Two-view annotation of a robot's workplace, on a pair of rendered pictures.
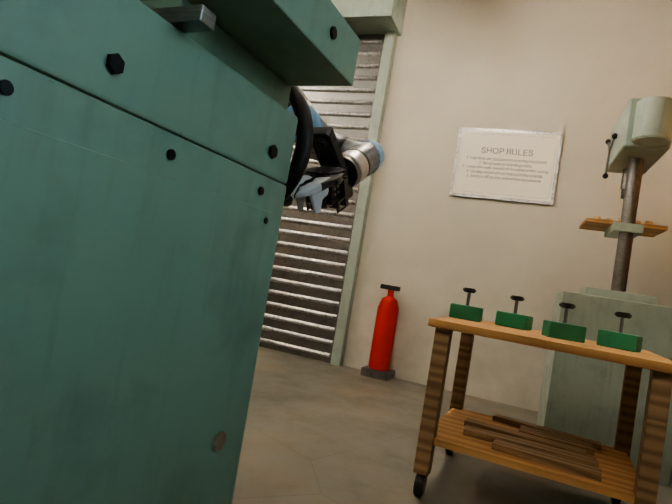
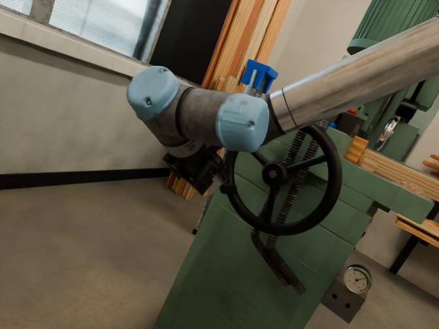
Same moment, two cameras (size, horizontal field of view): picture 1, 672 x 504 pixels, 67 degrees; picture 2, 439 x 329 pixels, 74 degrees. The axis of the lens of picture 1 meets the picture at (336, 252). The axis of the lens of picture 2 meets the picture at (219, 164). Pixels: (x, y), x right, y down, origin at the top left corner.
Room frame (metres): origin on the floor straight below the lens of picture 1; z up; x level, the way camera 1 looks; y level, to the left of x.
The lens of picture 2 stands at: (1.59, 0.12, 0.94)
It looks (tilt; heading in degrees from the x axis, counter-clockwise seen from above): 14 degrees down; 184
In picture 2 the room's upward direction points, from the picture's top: 24 degrees clockwise
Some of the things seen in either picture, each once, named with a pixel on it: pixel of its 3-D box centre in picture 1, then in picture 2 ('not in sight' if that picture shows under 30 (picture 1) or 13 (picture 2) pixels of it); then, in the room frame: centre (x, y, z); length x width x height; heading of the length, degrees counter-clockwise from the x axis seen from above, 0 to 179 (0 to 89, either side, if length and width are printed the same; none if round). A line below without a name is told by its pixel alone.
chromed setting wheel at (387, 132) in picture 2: not in sight; (386, 134); (0.52, 0.51, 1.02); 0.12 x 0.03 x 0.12; 155
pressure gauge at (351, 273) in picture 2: not in sight; (355, 281); (0.89, 0.49, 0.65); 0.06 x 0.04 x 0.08; 65
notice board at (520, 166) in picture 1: (504, 165); not in sight; (3.23, -0.97, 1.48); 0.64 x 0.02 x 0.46; 68
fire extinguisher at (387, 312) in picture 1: (384, 330); not in sight; (3.36, -0.40, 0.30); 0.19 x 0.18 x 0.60; 158
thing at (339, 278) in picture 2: not in sight; (346, 293); (0.83, 0.52, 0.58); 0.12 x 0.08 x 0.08; 155
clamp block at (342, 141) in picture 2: not in sight; (317, 141); (0.77, 0.27, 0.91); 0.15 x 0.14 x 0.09; 65
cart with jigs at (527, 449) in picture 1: (536, 399); not in sight; (1.66, -0.72, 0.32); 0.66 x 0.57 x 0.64; 66
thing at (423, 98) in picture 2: not in sight; (428, 85); (0.46, 0.57, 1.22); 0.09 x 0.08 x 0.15; 155
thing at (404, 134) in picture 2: not in sight; (396, 140); (0.49, 0.56, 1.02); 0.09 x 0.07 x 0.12; 65
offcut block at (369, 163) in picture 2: not in sight; (370, 164); (0.77, 0.42, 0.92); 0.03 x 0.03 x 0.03; 67
